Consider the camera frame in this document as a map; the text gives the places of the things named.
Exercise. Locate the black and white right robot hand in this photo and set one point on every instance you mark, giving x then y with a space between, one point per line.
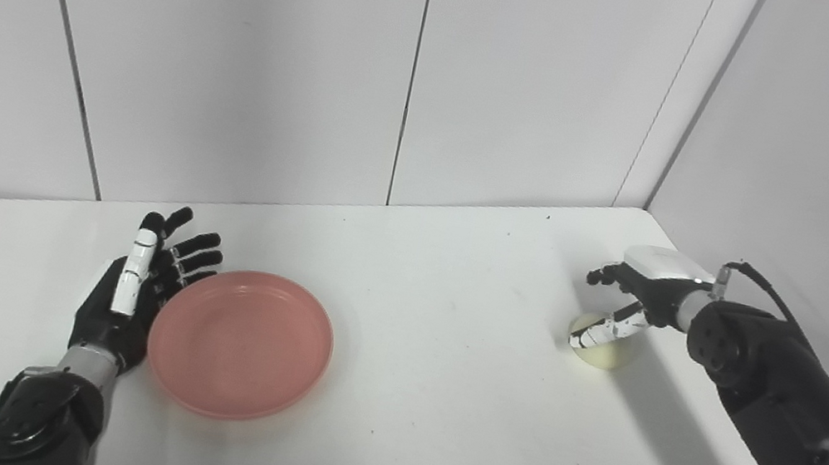
659 282

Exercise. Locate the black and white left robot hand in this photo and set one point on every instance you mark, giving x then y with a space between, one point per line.
104 328

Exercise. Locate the cream steamed bun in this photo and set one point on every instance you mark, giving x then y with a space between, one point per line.
613 357

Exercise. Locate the pink round plate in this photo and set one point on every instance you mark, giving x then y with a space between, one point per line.
239 346

